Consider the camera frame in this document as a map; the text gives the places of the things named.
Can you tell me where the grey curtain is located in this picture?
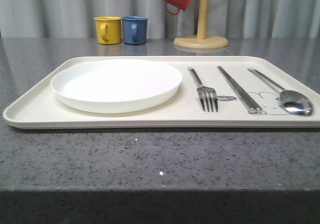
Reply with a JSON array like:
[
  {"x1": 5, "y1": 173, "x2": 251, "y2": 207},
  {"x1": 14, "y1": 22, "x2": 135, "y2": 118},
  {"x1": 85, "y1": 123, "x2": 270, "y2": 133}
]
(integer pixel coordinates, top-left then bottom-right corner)
[{"x1": 0, "y1": 0, "x2": 320, "y2": 39}]

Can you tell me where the yellow mug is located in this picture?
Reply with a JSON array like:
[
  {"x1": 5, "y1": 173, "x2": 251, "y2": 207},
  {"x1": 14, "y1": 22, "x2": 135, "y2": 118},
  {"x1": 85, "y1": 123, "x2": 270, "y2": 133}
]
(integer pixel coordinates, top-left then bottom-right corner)
[{"x1": 94, "y1": 17, "x2": 122, "y2": 45}]

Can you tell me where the white round plate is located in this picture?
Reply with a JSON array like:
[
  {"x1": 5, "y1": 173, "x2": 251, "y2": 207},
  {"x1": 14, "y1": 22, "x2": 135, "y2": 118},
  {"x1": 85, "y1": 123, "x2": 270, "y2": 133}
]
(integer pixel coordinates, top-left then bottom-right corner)
[{"x1": 50, "y1": 59, "x2": 183, "y2": 114}]

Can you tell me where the silver spoon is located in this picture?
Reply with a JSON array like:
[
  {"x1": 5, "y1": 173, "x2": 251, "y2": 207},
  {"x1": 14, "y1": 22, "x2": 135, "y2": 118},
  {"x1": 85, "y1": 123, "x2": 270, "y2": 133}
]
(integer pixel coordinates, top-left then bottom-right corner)
[{"x1": 247, "y1": 68, "x2": 314, "y2": 117}]

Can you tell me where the wooden mug tree stand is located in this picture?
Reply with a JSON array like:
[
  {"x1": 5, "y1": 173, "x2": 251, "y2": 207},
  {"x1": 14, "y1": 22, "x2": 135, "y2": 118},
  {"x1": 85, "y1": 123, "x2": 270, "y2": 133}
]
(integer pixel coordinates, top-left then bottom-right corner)
[{"x1": 173, "y1": 0, "x2": 229, "y2": 49}]

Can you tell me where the silver fork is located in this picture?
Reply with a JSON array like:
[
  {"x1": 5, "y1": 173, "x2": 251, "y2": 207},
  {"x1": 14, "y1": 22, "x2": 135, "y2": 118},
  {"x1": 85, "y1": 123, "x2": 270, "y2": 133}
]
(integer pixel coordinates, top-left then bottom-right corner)
[{"x1": 187, "y1": 67, "x2": 218, "y2": 113}]

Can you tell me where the silver chopstick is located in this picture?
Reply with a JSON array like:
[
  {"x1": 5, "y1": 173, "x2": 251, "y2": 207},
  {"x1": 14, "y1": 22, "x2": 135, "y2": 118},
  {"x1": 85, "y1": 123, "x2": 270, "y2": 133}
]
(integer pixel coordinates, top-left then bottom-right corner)
[
  {"x1": 216, "y1": 66, "x2": 258, "y2": 114},
  {"x1": 219, "y1": 66, "x2": 263, "y2": 114}
]

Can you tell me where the cream rabbit serving tray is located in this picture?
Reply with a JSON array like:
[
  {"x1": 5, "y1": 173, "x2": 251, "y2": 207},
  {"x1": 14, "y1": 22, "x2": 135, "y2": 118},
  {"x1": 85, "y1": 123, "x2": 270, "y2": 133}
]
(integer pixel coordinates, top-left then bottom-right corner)
[{"x1": 3, "y1": 56, "x2": 320, "y2": 129}]

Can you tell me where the blue mug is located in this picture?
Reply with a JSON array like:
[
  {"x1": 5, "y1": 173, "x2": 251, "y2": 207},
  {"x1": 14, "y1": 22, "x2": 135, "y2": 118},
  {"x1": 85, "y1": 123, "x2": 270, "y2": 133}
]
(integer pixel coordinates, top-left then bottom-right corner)
[{"x1": 121, "y1": 16, "x2": 149, "y2": 45}]

